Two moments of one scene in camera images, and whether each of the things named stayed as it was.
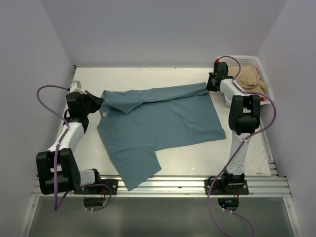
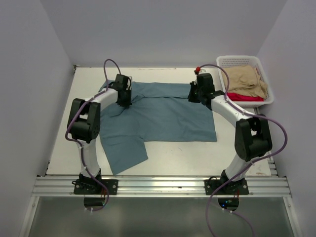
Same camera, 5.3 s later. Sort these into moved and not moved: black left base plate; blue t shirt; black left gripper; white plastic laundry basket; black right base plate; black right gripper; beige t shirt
Moved: black right gripper; black left gripper; blue t shirt
Not moved: black left base plate; black right base plate; beige t shirt; white plastic laundry basket
